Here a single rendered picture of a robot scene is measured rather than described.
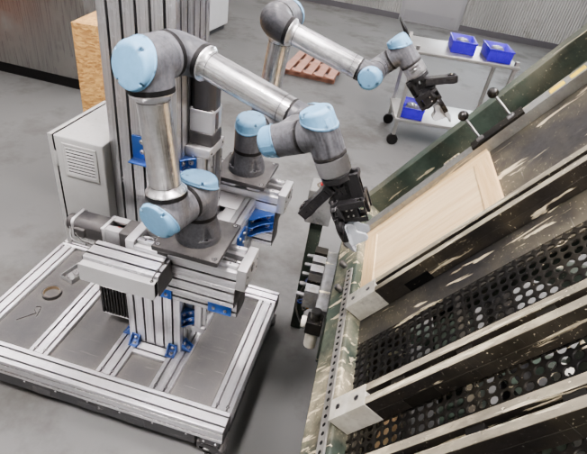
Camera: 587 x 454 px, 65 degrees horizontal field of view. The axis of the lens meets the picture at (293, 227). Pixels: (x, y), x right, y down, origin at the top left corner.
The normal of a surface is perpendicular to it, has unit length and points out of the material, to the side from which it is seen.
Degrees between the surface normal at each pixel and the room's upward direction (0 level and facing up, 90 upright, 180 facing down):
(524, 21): 90
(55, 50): 90
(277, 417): 0
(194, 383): 0
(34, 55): 90
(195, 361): 0
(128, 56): 83
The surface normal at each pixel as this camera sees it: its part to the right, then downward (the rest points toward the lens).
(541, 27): -0.24, 0.54
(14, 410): 0.14, -0.80
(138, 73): -0.47, 0.35
